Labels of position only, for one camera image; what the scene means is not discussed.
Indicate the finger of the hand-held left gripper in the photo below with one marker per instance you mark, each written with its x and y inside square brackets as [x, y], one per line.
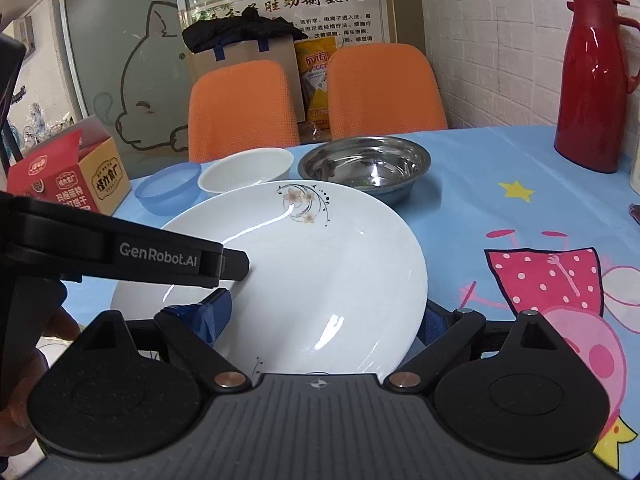
[235, 265]

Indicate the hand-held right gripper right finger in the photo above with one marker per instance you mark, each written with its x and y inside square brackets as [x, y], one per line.
[431, 326]

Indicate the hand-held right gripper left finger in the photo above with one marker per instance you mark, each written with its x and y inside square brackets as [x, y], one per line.
[216, 316]

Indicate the white flower print plate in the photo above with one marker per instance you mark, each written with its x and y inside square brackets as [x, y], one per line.
[325, 270]

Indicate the person's left hand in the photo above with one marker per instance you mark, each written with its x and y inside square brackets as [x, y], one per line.
[60, 324]

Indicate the red orange cardboard snack box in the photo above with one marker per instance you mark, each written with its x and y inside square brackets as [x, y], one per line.
[100, 175]

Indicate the blue plastic bowl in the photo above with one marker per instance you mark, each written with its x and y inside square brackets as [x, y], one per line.
[165, 187]

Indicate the white ceramic bowl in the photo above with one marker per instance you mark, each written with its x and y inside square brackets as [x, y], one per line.
[250, 165]

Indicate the clear plastic bag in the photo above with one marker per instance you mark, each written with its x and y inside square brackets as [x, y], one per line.
[315, 132]

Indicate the orange chair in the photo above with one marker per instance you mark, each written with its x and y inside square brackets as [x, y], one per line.
[240, 110]
[385, 90]

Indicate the stainless steel bowl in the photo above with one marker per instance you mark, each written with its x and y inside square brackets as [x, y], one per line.
[365, 165]

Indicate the blue cartoon print tablecloth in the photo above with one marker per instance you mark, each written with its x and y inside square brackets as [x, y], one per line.
[475, 160]

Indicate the yellow snack bag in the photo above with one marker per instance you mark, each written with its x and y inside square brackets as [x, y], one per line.
[315, 75]

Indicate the cardboard box with black cloth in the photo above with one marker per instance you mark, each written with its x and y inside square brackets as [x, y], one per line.
[240, 54]

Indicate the frosted glass door cat drawing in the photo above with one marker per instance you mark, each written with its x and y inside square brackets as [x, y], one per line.
[100, 35]

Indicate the black cloth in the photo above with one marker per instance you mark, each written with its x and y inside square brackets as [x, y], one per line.
[240, 27]

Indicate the red thermos jug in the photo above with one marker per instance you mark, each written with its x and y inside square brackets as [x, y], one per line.
[590, 85]

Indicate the framed wall poster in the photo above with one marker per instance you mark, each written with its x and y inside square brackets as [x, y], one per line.
[340, 5]

